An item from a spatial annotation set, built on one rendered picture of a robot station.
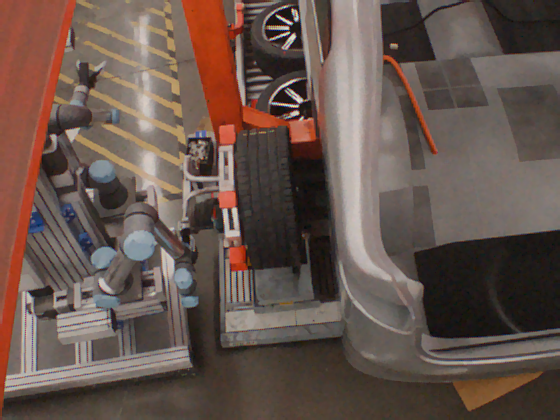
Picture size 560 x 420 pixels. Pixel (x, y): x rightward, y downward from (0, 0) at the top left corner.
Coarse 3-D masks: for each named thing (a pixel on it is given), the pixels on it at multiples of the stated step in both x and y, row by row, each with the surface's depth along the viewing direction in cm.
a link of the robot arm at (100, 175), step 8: (104, 160) 318; (88, 168) 317; (96, 168) 315; (104, 168) 315; (112, 168) 317; (88, 176) 315; (96, 176) 313; (104, 176) 313; (112, 176) 317; (88, 184) 317; (96, 184) 316; (104, 184) 316; (112, 184) 319; (104, 192) 321; (112, 192) 322
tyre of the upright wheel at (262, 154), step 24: (240, 144) 298; (264, 144) 296; (288, 144) 296; (240, 168) 290; (264, 168) 289; (288, 168) 289; (240, 192) 288; (264, 192) 287; (288, 192) 287; (264, 216) 289; (288, 216) 288; (264, 240) 293; (288, 240) 294; (264, 264) 306; (288, 264) 308
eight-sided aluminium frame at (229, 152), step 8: (224, 152) 304; (232, 152) 303; (224, 160) 304; (232, 160) 300; (224, 168) 301; (232, 168) 297; (224, 176) 298; (232, 176) 295; (224, 184) 293; (232, 184) 292; (232, 208) 294; (224, 216) 294; (240, 216) 345; (232, 232) 296; (240, 232) 298; (232, 240) 298; (240, 240) 299
